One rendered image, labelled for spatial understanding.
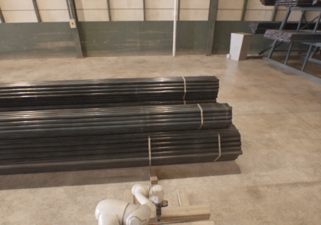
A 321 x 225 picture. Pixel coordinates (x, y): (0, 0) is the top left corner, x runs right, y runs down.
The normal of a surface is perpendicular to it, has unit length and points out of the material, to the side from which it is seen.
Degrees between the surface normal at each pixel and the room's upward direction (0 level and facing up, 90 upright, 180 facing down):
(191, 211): 0
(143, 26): 90
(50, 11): 90
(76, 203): 0
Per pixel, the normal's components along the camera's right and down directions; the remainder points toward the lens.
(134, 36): 0.09, 0.48
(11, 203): 0.00, -0.88
